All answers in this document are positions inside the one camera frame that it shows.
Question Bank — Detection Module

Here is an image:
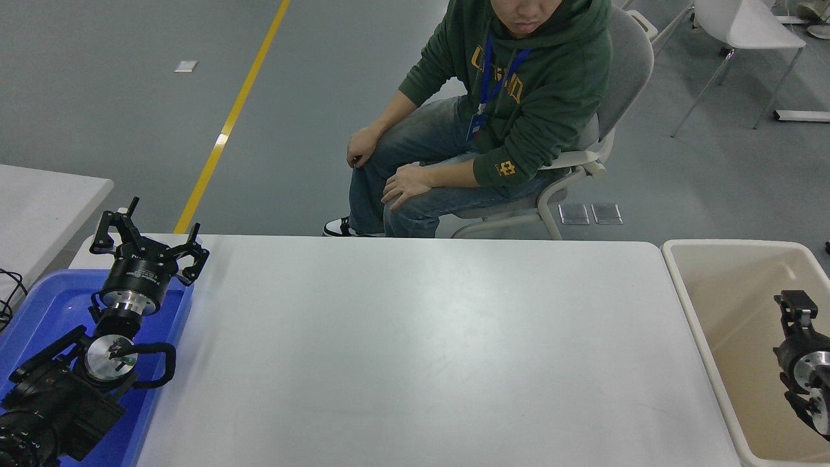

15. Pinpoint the person's right hand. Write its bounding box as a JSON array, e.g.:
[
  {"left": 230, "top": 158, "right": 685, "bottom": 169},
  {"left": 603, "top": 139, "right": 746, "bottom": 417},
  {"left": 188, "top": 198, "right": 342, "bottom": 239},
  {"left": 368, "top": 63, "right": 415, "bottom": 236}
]
[{"left": 346, "top": 125, "right": 385, "bottom": 170}]

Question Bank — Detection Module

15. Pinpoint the blue plastic tray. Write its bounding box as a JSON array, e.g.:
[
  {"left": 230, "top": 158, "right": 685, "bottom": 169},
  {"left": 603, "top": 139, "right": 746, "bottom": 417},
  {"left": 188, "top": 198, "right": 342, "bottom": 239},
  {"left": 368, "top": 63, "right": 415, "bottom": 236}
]
[{"left": 0, "top": 269, "right": 195, "bottom": 467}]

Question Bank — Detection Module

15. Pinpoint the grey white office chair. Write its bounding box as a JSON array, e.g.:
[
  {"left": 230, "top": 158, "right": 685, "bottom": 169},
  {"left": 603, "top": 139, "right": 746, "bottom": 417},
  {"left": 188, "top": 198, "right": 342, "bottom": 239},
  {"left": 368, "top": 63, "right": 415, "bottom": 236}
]
[{"left": 451, "top": 5, "right": 659, "bottom": 241}]

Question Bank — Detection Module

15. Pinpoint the blue lanyard with badge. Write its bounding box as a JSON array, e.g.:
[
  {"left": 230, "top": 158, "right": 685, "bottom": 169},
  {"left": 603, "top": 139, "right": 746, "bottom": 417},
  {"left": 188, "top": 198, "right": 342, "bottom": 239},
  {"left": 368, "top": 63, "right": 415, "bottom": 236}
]
[{"left": 466, "top": 36, "right": 534, "bottom": 143}]

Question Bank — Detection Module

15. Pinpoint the white shell chair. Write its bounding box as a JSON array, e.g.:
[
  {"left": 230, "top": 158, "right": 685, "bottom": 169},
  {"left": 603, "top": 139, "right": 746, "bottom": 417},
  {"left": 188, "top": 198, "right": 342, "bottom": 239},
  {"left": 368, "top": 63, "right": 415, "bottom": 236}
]
[{"left": 652, "top": 0, "right": 807, "bottom": 138}]

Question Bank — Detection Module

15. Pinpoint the large pale plastic bin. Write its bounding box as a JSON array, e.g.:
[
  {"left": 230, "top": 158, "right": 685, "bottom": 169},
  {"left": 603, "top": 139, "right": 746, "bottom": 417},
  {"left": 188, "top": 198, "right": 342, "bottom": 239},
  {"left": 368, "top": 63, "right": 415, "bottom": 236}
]
[{"left": 661, "top": 239, "right": 830, "bottom": 467}]

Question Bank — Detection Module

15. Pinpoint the white floor bar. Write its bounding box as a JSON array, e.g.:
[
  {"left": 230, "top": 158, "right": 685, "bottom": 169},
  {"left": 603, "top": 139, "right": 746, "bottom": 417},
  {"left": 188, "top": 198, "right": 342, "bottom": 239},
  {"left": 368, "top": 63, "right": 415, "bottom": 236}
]
[{"left": 773, "top": 109, "right": 830, "bottom": 124}]

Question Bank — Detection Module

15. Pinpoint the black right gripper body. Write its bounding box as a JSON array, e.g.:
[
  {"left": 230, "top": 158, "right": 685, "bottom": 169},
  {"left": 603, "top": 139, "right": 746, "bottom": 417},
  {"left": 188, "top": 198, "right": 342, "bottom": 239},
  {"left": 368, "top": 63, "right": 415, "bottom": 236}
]
[{"left": 772, "top": 334, "right": 825, "bottom": 389}]

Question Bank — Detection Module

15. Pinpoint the white side table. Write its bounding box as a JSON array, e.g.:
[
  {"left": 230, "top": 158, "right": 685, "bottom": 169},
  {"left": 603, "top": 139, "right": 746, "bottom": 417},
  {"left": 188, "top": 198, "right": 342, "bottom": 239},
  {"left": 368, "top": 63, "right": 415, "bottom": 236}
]
[{"left": 0, "top": 164, "right": 115, "bottom": 305}]

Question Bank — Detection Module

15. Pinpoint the person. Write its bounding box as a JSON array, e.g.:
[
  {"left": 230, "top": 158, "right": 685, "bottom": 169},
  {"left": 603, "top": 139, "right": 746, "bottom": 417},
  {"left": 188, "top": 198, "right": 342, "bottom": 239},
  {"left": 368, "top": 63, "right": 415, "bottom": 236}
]
[
  {"left": 796, "top": 0, "right": 830, "bottom": 41},
  {"left": 323, "top": 0, "right": 613, "bottom": 238}
]

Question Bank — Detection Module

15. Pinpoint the person's left hand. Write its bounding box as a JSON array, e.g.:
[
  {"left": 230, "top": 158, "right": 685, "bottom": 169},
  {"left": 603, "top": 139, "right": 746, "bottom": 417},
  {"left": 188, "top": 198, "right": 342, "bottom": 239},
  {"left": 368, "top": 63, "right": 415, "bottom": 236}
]
[{"left": 381, "top": 163, "right": 434, "bottom": 211}]

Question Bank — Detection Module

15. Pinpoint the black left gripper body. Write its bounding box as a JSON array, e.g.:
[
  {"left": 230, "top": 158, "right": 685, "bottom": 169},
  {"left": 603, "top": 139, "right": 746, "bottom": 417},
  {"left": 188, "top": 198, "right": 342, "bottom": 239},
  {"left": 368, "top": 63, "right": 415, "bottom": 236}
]
[{"left": 102, "top": 252, "right": 173, "bottom": 303}]

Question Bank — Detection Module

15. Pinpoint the black cable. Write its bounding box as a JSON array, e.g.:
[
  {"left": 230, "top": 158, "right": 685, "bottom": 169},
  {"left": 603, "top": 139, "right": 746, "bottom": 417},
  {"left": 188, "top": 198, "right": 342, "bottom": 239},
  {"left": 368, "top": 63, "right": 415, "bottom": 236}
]
[{"left": 0, "top": 268, "right": 28, "bottom": 333}]

